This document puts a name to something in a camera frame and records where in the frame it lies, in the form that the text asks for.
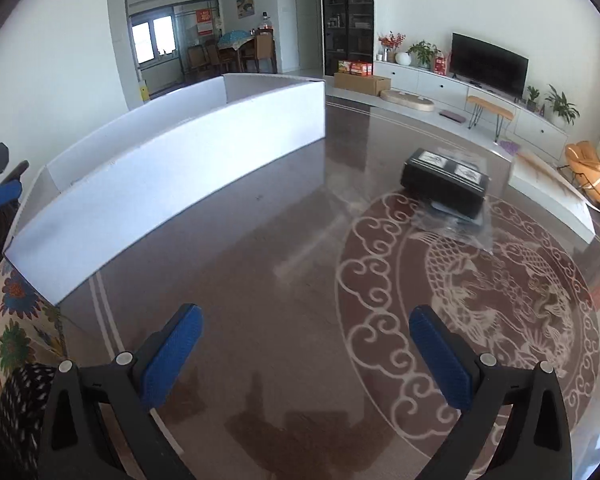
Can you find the large white open box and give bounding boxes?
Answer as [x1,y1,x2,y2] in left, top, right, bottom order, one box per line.
[5,74,326,304]

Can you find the floral cushion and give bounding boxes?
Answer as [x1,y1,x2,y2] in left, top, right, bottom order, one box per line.
[0,260,67,412]

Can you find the clear plastic bag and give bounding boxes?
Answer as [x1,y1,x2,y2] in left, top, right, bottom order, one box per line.
[412,202,493,254]

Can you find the black rectangular box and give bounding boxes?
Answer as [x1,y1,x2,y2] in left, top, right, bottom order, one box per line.
[400,148,490,220]

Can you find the far dining table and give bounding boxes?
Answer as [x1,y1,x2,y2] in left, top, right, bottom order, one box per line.
[218,30,260,73]

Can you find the orange lounge chair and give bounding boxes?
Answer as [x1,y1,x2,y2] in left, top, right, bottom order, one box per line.
[565,141,600,205]

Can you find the purple floor mat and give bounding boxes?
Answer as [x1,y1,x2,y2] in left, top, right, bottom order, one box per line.
[498,140,521,156]

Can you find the white tv cabinet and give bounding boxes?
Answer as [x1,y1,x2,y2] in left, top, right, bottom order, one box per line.
[374,62,568,162]

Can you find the wooden bench hairpin legs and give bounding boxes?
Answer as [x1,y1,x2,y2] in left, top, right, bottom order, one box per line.
[466,96,515,143]

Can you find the green potted plant right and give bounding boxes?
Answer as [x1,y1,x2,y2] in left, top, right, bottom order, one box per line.
[545,84,580,126]

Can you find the small potted plant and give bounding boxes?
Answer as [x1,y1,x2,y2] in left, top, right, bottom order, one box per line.
[526,86,540,113]

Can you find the round beige floor mat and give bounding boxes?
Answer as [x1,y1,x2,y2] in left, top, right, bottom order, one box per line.
[379,90,434,113]

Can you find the black flat television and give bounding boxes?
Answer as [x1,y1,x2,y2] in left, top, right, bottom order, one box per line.
[449,32,529,99]

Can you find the cardboard box on floor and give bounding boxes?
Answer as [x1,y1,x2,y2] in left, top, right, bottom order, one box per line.
[334,73,391,96]

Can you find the red gift box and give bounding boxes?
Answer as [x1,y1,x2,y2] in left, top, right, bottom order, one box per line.
[432,54,449,76]

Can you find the black glass display cabinet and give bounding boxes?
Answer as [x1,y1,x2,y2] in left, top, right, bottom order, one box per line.
[323,0,375,76]

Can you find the green plant left of tv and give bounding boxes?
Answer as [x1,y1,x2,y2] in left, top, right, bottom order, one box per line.
[407,40,441,70]

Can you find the round white vase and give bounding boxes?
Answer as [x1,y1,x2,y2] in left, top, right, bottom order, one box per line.
[394,52,412,66]

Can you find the red flower bouquet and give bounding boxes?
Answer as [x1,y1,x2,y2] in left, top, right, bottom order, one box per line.
[378,32,405,62]

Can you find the framed wall painting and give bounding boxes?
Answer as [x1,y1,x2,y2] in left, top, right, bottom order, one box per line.
[236,0,254,18]

